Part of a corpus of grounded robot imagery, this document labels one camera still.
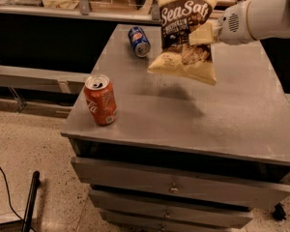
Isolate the brown sea salt chip bag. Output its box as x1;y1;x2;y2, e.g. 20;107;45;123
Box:
148;0;218;85

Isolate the black floor cable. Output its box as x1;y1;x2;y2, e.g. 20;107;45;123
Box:
0;150;37;232

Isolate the blue pepsi can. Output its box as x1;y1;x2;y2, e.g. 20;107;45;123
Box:
128;26;151;58

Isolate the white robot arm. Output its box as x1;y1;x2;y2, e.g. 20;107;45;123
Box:
189;0;290;45

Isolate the grey metal shelf rail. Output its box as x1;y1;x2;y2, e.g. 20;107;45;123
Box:
0;5;160;25

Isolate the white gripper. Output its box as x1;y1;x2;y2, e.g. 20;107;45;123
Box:
188;1;253;45

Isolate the top grey drawer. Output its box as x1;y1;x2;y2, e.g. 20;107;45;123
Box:
72;157;290;209

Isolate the black pole on floor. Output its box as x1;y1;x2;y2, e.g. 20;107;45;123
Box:
21;171;41;232

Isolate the middle grey drawer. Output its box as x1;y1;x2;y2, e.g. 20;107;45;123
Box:
89;189;253;229

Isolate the orange coke can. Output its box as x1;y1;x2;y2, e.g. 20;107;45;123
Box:
84;74;117;126

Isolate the grey drawer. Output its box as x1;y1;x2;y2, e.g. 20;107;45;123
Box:
89;189;253;229
72;157;290;209
100;209;239;232

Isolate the bottom grey drawer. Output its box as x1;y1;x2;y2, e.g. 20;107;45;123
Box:
100;209;239;232

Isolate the grey drawer cabinet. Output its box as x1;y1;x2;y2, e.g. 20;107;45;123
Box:
60;23;290;232

